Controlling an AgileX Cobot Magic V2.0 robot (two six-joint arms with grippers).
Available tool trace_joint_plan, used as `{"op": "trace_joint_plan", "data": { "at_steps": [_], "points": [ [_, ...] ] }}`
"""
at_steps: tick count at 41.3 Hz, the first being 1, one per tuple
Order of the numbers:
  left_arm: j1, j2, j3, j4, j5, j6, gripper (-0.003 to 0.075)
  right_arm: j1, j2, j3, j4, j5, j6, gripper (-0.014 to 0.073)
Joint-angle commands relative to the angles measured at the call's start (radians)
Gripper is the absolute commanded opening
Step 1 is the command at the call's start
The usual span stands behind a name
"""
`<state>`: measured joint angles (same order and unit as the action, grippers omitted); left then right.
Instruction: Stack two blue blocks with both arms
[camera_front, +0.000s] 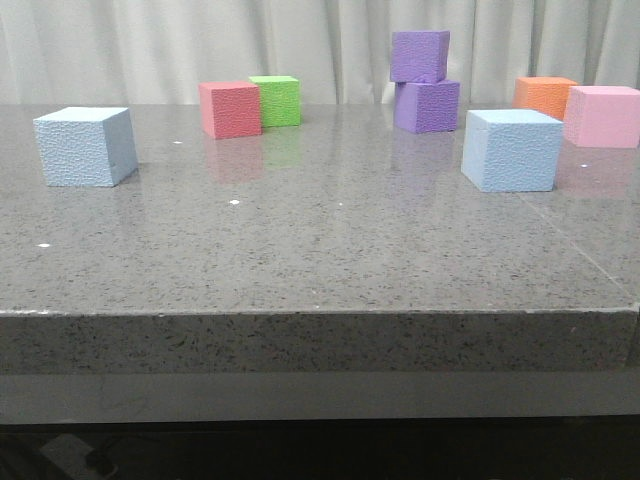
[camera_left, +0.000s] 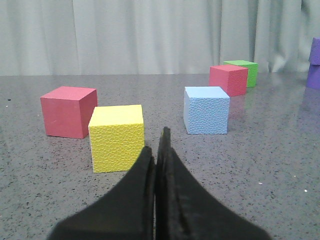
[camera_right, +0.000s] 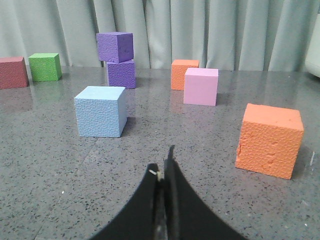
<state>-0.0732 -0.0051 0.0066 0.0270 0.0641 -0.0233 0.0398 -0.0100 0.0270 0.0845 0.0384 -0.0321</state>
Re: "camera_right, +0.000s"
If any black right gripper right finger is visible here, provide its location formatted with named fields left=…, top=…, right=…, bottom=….
left=164, top=145, right=245, bottom=240

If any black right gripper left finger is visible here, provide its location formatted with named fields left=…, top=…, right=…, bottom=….
left=91, top=163, right=159, bottom=240

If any light blue foam cube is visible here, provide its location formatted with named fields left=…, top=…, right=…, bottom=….
left=74, top=86, right=127, bottom=138

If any near orange foam cube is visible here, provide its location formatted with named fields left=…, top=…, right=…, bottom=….
left=235, top=103, right=304, bottom=180

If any orange foam cube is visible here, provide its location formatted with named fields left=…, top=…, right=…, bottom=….
left=170, top=59, right=200, bottom=91
left=235, top=103, right=304, bottom=180

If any pink foam cube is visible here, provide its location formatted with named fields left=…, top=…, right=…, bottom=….
left=183, top=67, right=219, bottom=106

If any lower purple foam cube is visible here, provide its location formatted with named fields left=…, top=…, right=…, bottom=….
left=106, top=60, right=136, bottom=89

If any purple foam cube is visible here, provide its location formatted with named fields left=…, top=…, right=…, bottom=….
left=96, top=31, right=134, bottom=63
left=106, top=60, right=136, bottom=89

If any far orange foam cube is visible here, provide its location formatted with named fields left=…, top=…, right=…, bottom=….
left=170, top=59, right=200, bottom=91

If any upper purple foam cube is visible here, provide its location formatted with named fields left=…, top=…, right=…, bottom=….
left=96, top=31, right=134, bottom=63

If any green foam cube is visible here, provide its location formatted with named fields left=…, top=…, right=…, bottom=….
left=28, top=53, right=62, bottom=82

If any red foam cube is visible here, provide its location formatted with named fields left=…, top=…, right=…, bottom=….
left=0, top=56, right=29, bottom=89

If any white object at right edge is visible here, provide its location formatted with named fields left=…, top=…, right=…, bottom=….
left=305, top=14, right=320, bottom=78

